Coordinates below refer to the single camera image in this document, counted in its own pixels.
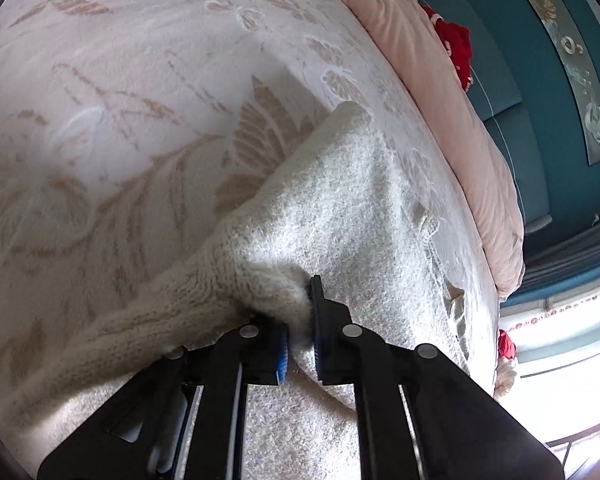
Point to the long wall picture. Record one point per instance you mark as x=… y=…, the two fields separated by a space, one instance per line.
x=575 y=70

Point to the blue padded headboard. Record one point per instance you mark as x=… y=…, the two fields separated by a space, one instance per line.
x=505 y=110

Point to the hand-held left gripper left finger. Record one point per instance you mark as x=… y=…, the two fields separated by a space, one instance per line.
x=281 y=355

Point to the red cloth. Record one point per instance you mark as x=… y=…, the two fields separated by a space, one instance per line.
x=455 y=45

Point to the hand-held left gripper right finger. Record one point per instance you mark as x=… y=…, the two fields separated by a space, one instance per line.
x=318 y=330

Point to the white knitted sweater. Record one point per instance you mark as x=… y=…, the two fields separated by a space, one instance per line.
x=330 y=220

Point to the floral cream blanket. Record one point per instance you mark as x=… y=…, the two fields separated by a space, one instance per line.
x=130 y=110

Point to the pink quilt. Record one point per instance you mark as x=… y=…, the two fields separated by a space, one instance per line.
x=445 y=135

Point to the red and white plush toy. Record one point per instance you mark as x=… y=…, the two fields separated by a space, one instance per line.
x=506 y=365

